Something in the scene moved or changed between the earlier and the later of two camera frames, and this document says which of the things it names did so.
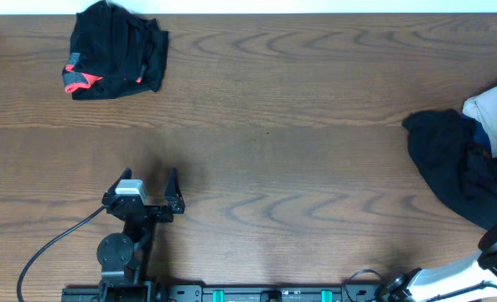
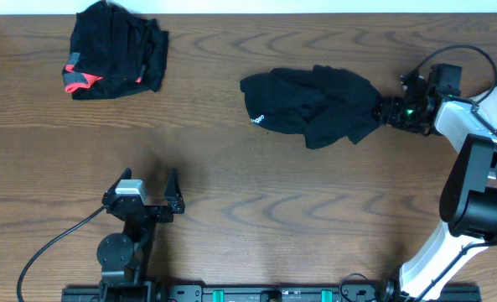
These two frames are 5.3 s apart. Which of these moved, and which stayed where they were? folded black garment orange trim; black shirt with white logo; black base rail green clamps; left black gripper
Moved: black shirt with white logo
Stayed: left black gripper; folded black garment orange trim; black base rail green clamps
